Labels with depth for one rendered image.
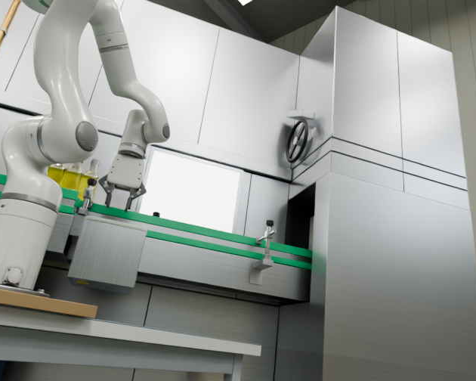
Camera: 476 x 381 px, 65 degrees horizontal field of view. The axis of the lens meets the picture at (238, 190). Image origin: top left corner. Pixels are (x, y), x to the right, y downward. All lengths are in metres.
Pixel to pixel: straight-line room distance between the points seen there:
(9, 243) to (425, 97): 1.80
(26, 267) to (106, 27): 0.69
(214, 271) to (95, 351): 0.57
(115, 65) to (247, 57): 1.07
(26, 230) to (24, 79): 1.08
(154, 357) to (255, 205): 0.90
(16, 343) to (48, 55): 0.63
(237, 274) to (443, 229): 0.88
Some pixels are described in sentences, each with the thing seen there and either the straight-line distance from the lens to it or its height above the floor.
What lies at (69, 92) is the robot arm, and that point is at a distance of 0.99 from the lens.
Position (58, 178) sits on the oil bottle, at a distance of 1.47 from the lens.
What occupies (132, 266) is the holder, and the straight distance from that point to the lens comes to 1.08.
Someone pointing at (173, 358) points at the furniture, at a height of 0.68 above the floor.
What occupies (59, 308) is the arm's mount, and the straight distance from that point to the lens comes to 0.85.
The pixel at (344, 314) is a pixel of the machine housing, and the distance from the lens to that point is 1.41.
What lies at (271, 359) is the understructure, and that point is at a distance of 1.69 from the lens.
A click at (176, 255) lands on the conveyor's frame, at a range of 1.38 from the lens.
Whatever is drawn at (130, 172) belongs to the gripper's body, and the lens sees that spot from 1.20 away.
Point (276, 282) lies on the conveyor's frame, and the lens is 1.48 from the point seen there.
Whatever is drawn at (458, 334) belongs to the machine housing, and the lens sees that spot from 1.73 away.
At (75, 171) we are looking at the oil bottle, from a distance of 1.48.
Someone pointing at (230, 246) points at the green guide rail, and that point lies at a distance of 1.46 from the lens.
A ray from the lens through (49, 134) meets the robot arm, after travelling 0.95.
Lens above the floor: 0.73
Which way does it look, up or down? 22 degrees up
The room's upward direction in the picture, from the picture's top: 8 degrees clockwise
